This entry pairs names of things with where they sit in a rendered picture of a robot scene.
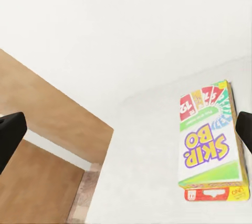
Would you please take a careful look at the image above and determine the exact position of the board game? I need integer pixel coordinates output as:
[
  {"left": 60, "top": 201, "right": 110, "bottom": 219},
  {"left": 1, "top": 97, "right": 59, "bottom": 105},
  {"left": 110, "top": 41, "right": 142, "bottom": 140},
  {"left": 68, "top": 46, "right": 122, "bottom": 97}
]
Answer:
[{"left": 178, "top": 80, "right": 249, "bottom": 202}]

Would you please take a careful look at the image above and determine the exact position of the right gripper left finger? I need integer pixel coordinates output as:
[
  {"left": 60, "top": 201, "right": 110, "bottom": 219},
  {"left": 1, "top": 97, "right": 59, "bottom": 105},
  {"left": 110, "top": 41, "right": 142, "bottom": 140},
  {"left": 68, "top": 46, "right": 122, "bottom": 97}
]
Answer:
[{"left": 0, "top": 111, "right": 28, "bottom": 174}]

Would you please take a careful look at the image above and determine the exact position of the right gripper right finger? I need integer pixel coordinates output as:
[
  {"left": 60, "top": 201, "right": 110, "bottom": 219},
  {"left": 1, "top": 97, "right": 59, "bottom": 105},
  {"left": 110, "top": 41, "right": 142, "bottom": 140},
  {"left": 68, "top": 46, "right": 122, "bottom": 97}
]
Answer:
[{"left": 235, "top": 111, "right": 252, "bottom": 153}]

